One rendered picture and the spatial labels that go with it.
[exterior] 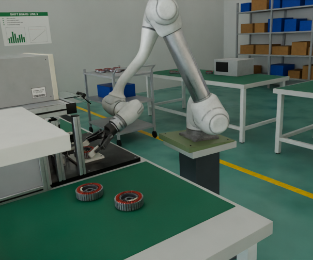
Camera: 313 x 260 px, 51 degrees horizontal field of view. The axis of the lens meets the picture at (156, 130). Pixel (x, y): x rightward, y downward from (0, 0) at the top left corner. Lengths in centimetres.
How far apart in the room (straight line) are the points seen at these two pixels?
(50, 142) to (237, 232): 72
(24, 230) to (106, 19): 677
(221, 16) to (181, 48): 830
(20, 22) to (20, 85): 560
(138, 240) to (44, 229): 34
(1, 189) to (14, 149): 86
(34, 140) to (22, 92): 90
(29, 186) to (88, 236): 45
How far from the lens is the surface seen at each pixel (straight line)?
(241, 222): 122
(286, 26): 805
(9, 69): 154
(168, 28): 164
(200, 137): 195
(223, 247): 109
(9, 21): 708
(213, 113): 170
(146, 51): 182
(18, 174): 150
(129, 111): 182
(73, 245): 115
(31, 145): 66
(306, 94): 362
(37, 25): 720
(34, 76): 156
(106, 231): 118
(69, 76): 741
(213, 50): 971
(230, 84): 421
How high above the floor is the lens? 139
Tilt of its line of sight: 16 degrees down
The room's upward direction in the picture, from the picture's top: 3 degrees counter-clockwise
